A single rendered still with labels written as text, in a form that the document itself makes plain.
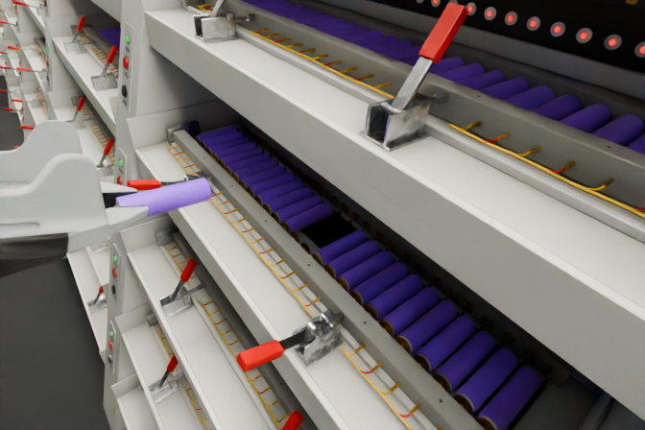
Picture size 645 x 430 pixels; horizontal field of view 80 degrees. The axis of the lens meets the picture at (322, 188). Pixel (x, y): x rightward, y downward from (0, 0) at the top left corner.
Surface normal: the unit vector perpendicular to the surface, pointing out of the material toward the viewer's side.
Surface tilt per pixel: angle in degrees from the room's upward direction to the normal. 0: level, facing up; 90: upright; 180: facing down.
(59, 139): 86
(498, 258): 105
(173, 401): 15
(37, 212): 90
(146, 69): 90
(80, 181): 90
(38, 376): 0
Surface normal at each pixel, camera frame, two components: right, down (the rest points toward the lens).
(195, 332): 0.07, -0.81
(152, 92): 0.62, 0.49
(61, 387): 0.27, -0.87
